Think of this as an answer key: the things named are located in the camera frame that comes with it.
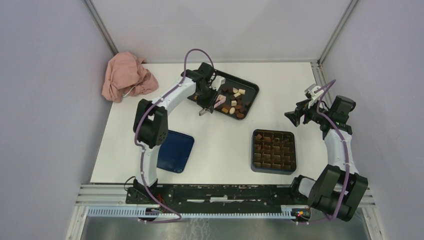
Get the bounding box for pink cat paw tongs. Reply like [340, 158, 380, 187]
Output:
[198, 94, 227, 116]

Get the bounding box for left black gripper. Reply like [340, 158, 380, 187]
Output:
[196, 84, 221, 114]

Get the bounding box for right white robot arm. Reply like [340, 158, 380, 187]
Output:
[284, 95, 368, 222]

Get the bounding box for white oval chocolate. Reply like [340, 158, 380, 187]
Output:
[228, 107, 236, 115]

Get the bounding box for pink cloth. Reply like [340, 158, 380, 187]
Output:
[101, 51, 159, 103]

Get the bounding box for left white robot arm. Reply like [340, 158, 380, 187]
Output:
[125, 62, 220, 204]

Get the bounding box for blue tin lid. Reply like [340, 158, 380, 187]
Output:
[156, 130, 195, 174]

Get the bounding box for black chocolate tray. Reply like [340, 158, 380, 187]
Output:
[186, 65, 260, 120]

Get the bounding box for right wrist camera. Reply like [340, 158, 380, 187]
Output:
[304, 83, 324, 109]

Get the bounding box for blue chocolate box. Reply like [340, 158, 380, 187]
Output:
[250, 129, 297, 175]

